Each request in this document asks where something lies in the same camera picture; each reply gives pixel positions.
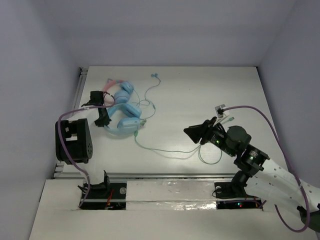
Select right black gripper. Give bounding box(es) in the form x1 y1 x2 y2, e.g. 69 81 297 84
183 116 236 158

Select large light blue headphones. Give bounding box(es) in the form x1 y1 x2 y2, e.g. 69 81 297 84
104 103 147 136

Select green headphone cable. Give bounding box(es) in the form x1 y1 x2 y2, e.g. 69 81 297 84
133 116 236 166

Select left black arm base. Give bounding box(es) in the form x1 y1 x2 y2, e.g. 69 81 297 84
77 171 127 211

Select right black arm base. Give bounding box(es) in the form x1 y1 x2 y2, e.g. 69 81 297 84
211 170 266 210

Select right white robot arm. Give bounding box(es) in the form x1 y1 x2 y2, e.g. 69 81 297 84
183 117 320 232

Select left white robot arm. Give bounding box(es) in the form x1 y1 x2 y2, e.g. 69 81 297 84
55 90 115 197

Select pink blue cat-ear headphones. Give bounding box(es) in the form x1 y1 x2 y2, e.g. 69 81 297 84
102 78 135 105

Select white foam block with tape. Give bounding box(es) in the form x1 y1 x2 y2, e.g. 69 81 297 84
125 180 217 211

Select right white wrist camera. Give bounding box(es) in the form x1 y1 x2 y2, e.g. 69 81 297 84
215 104 230 124

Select left side aluminium rail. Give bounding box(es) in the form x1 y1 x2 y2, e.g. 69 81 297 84
72 67 89 110

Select aluminium rail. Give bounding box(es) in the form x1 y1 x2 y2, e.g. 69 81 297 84
72 67 89 110
53 171 235 181

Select blue earbuds with cable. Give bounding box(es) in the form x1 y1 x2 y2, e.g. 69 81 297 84
130 72 162 120

